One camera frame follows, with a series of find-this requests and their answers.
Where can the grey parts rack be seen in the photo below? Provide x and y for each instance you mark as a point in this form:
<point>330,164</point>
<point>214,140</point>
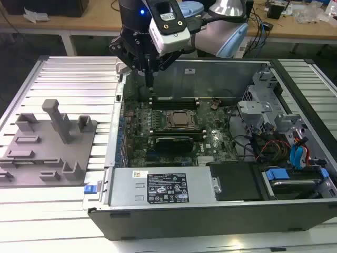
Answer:
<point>47,155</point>

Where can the hard disk in blue carrier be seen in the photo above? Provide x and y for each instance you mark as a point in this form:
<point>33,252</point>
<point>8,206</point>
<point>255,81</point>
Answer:
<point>276,175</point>

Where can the small black cube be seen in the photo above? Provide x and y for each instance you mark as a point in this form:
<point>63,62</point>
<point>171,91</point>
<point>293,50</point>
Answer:
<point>275,11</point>

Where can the clear plastic bags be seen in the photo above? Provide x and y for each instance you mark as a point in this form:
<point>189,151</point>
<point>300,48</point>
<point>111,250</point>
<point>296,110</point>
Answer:
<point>313,14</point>

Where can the black plastic shroud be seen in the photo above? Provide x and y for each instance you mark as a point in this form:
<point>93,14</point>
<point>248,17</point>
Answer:
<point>234,182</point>

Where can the metal drive cage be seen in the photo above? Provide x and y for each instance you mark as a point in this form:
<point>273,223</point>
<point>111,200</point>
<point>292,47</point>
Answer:
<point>252,110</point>

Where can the CPU socket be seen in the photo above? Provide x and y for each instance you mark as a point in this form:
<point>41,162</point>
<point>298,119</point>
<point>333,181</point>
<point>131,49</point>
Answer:
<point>165,121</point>

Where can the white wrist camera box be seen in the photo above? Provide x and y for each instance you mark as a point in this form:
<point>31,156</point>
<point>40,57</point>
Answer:
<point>171,39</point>

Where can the white crumpled paper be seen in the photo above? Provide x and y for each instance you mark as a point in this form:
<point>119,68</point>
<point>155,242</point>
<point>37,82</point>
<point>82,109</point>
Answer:
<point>35,15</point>

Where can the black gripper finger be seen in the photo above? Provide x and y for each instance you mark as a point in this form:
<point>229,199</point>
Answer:
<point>123,52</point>
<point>168,59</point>

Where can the open black PC case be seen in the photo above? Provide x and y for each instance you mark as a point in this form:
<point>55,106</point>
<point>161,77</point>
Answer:
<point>184,224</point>

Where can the silver CPU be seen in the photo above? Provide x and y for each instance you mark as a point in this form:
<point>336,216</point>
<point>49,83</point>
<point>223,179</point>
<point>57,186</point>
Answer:
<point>181,119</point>

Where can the grey power supply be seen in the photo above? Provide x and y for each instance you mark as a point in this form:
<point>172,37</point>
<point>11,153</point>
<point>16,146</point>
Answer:
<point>126,184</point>

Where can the green motherboard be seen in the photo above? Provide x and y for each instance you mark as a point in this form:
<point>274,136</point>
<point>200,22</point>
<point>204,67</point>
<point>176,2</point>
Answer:
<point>216,131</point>

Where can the silver heat sink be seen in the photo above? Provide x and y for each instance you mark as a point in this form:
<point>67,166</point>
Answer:
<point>204,160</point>

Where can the black box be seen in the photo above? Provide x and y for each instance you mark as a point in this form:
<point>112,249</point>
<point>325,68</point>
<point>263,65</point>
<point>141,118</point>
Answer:
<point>47,6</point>

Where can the blue case latch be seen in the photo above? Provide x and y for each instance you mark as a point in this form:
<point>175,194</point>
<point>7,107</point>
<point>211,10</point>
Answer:
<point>89,189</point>

